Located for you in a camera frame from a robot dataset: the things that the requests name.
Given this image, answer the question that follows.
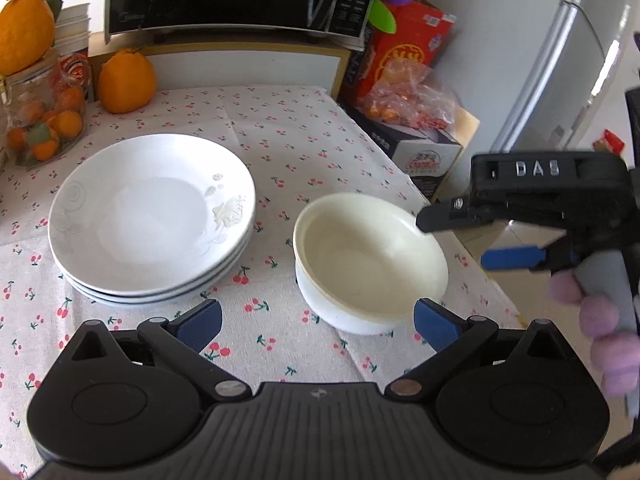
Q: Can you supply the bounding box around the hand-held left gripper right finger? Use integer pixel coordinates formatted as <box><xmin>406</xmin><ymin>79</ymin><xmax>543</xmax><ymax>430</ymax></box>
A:
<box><xmin>384</xmin><ymin>298</ymin><xmax>571</xmax><ymax>404</ymax></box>

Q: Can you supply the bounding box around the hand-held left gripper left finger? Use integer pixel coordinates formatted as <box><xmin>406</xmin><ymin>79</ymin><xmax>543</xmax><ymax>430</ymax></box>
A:
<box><xmin>67</xmin><ymin>298</ymin><xmax>253</xmax><ymax>404</ymax></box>

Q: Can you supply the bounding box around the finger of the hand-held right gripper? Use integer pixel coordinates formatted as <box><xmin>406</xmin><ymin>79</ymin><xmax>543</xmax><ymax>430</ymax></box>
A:
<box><xmin>480</xmin><ymin>241</ymin><xmax>584</xmax><ymax>273</ymax></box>
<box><xmin>416</xmin><ymin>197</ymin><xmax>496</xmax><ymax>235</ymax></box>

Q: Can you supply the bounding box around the large blue patterned plate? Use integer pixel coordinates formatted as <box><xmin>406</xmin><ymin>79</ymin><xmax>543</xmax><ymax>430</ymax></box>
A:
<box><xmin>74</xmin><ymin>232</ymin><xmax>254</xmax><ymax>307</ymax></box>

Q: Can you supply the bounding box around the cream bowl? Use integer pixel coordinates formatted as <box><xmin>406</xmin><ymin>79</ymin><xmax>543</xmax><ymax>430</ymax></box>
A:
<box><xmin>292</xmin><ymin>192</ymin><xmax>449</xmax><ymax>322</ymax></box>

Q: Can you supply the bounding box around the white floral plate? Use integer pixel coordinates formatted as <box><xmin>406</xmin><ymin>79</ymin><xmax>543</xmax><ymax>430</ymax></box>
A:
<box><xmin>48</xmin><ymin>133</ymin><xmax>257</xmax><ymax>297</ymax></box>

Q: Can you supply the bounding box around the person's right hand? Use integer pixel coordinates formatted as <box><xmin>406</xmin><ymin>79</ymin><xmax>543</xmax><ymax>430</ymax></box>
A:
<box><xmin>547</xmin><ymin>267</ymin><xmax>640</xmax><ymax>397</ymax></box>

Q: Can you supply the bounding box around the white carton box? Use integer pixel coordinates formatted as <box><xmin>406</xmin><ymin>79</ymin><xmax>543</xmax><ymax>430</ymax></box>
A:
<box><xmin>350</xmin><ymin>102</ymin><xmax>482</xmax><ymax>202</ymax></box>

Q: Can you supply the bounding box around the red packet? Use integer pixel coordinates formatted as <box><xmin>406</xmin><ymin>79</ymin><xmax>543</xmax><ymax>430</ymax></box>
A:
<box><xmin>592</xmin><ymin>129</ymin><xmax>627</xmax><ymax>154</ymax></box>

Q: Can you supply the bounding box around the plastic bag of small oranges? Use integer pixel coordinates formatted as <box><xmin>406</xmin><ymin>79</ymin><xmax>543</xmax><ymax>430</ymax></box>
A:
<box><xmin>357</xmin><ymin>57</ymin><xmax>459</xmax><ymax>132</ymax></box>

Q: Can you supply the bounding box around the silver refrigerator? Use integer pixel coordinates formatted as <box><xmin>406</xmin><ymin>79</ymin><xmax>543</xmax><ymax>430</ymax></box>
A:
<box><xmin>492</xmin><ymin>0</ymin><xmax>640</xmax><ymax>162</ymax></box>

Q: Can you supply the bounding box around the cherry print tablecloth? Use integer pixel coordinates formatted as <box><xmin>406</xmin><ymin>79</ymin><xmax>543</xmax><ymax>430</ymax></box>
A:
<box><xmin>0</xmin><ymin>85</ymin><xmax>527</xmax><ymax>480</ymax></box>

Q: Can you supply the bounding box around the red cardboard box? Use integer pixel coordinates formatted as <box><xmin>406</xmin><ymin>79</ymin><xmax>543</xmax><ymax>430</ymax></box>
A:
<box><xmin>340</xmin><ymin>0</ymin><xmax>457</xmax><ymax>111</ymax></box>

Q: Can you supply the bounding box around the purple and green toy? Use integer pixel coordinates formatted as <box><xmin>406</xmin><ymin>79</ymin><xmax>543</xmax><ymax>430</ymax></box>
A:
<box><xmin>367</xmin><ymin>0</ymin><xmax>414</xmax><ymax>34</ymax></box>

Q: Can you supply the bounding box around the glass jar of small oranges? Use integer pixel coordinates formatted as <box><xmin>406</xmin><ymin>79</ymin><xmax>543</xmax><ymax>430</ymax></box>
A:
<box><xmin>0</xmin><ymin>47</ymin><xmax>92</xmax><ymax>170</ymax></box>

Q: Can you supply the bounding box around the stack of paper cups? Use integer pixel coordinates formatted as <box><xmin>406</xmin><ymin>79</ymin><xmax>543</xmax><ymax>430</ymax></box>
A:
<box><xmin>52</xmin><ymin>2</ymin><xmax>97</xmax><ymax>106</ymax></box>

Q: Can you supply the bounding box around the large orange with leaves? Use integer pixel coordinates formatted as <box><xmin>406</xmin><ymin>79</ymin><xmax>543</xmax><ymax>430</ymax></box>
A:
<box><xmin>0</xmin><ymin>0</ymin><xmax>67</xmax><ymax>77</ymax></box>

